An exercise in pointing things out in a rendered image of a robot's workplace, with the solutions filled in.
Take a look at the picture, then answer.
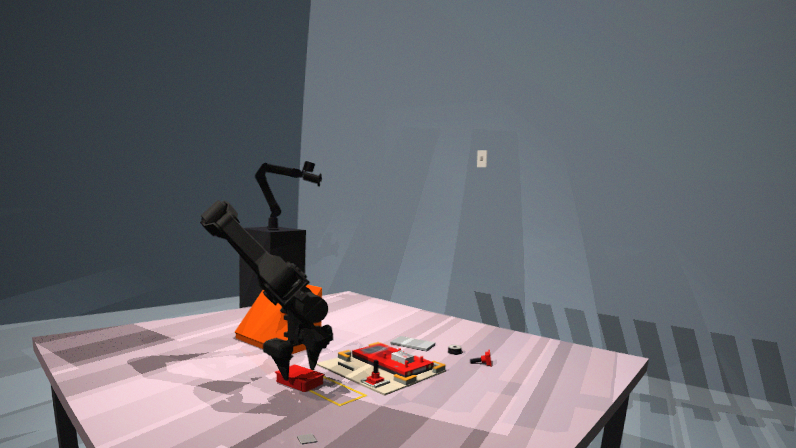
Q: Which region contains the red translucent shell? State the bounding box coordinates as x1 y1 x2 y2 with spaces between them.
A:
275 365 325 392

